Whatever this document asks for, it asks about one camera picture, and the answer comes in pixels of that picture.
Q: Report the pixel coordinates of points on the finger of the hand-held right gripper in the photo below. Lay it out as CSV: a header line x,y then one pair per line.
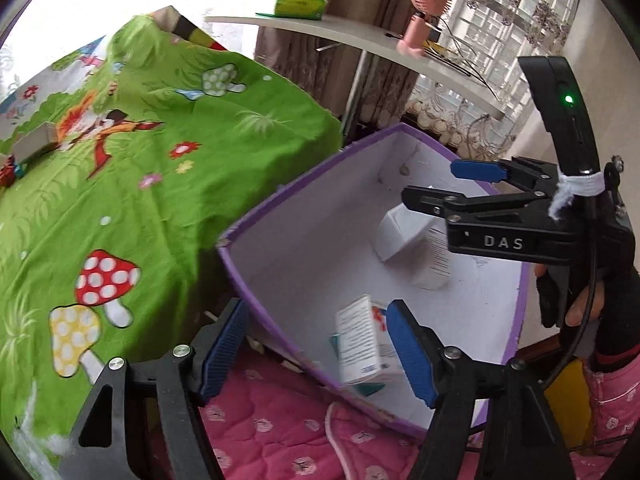
x,y
475,170
430,200

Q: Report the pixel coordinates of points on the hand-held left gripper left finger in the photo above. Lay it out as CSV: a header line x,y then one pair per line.
x,y
224,347

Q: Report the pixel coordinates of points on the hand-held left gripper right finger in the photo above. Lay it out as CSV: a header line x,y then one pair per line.
x,y
410,355

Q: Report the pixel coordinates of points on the white carton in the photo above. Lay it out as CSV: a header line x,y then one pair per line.
x,y
395,240

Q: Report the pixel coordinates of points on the white red-blue medicine box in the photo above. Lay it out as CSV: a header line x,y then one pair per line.
x,y
357,345

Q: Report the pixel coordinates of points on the purple storage box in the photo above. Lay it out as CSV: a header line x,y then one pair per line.
x,y
300,260

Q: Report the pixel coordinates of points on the white square box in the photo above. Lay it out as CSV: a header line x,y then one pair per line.
x,y
32,142

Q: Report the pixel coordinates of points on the person's right forearm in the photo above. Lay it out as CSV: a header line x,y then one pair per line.
x,y
617,405

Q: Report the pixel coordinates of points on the person's right hand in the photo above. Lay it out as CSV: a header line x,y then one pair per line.
x,y
552,295

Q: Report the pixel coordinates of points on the teal white box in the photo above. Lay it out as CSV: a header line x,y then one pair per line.
x,y
367,390

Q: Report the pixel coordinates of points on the white labelled container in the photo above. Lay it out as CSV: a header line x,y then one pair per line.
x,y
432,270

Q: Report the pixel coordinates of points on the pink quilt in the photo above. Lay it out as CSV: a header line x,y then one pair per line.
x,y
280,425

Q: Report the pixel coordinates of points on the metal desk leg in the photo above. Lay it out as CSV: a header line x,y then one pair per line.
x,y
356,90

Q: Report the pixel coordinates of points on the pink desk fan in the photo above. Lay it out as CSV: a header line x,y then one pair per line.
x,y
417,25

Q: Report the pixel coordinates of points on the yellow object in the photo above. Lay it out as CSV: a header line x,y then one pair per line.
x,y
567,400

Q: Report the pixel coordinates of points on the white lace curtain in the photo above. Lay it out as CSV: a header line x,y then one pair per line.
x,y
525,10

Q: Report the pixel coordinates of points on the green cartoon printed bedsheet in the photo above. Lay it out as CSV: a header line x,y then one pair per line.
x,y
150,185

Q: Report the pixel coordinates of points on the white curved desk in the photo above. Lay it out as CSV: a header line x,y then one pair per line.
x,y
350,35

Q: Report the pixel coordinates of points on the green tissue pack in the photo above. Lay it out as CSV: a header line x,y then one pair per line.
x,y
295,2

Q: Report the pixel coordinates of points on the colourful striped cloth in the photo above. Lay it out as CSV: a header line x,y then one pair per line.
x,y
192,30

